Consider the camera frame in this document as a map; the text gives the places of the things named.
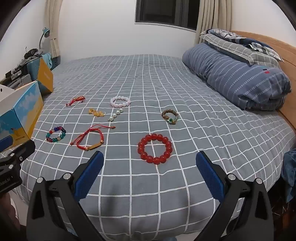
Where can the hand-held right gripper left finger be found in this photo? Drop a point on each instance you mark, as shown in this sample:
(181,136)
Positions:
(90,176)

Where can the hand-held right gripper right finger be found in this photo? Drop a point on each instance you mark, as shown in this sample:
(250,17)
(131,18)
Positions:
(210,176)

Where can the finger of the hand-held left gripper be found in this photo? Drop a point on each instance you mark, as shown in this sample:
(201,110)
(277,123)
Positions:
(24,149)

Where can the blue cloud print box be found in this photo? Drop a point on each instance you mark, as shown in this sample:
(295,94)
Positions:
(20,115)

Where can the orange cardboard box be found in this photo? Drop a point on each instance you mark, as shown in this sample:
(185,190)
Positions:
(45,76)

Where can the teal suitcase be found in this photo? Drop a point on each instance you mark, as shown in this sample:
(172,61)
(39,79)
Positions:
(32,69)

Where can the blue cloth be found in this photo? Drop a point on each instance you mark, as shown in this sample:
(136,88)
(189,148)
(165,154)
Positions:
(290,171)

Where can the teal cloth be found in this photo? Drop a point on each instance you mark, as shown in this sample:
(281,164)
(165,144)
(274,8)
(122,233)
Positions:
(47,60)

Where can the blue striped pillow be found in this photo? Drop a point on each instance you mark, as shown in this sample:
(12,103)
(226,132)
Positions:
(240,76)

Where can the grey checked bed sheet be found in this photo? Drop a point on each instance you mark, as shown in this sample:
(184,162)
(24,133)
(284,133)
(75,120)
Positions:
(150,81)

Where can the teal desk lamp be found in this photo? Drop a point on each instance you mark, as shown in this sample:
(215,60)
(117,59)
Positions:
(45,32)

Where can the beige curtain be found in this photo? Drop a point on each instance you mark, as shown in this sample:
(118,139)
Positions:
(54,27)
(212,16)

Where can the grey checked pillow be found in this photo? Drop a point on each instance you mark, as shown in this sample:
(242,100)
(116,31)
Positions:
(231,46)

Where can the navy patterned pillow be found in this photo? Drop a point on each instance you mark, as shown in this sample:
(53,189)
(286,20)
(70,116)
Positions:
(245,40)

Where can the wooden headboard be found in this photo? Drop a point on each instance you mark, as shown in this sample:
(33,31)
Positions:
(284,53)

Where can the dark window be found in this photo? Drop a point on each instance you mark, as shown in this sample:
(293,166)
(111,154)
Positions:
(166,11)

